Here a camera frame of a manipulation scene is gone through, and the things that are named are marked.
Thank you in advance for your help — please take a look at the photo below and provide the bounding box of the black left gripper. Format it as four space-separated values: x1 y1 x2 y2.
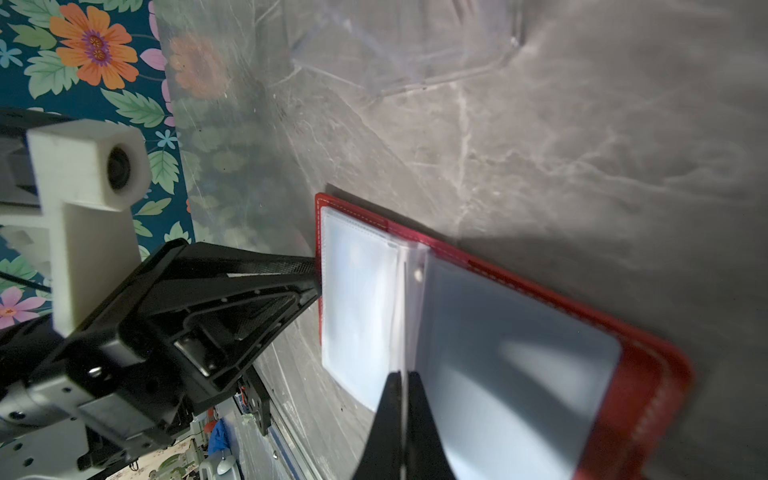
1 316 198 479

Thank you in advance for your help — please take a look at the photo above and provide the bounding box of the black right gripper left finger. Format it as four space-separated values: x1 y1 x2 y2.
140 241 321 414

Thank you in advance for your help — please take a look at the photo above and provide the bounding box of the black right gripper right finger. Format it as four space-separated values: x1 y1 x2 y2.
353 371 455 479

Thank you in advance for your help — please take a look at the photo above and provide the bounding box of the red leather card holder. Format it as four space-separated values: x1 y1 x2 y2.
315 193 693 479

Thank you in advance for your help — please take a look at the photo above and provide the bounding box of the clear acrylic card stand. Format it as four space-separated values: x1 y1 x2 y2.
282 0 523 96

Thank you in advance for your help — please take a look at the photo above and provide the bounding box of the aluminium front rail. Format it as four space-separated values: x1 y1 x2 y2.
237 367 322 479

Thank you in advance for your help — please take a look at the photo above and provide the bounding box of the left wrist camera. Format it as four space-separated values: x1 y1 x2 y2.
1 119 151 337

